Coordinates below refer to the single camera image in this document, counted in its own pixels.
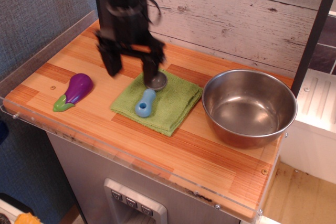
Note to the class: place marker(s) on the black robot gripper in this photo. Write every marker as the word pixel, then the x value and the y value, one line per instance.
pixel 127 32

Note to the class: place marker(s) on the blue grey toy spoon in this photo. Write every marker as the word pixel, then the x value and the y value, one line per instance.
pixel 144 107

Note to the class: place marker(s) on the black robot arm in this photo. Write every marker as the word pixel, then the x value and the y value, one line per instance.
pixel 124 30

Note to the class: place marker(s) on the green folded cloth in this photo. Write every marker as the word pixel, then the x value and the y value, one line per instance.
pixel 170 106

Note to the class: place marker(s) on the purple toy eggplant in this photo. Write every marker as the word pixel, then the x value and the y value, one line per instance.
pixel 79 86

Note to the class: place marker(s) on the stainless steel bowl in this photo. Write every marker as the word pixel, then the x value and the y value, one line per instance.
pixel 248 109

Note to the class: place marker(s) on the grey toy fridge cabinet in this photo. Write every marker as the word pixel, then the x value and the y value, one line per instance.
pixel 86 172

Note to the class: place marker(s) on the silver dispenser panel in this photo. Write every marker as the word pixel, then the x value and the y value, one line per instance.
pixel 130 206

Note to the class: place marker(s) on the yellow toy object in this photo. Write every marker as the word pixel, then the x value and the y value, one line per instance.
pixel 26 218

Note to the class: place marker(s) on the white toy sink unit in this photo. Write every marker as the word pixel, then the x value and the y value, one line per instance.
pixel 310 145

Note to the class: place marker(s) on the dark right vertical post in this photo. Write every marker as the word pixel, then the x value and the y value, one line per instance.
pixel 314 36

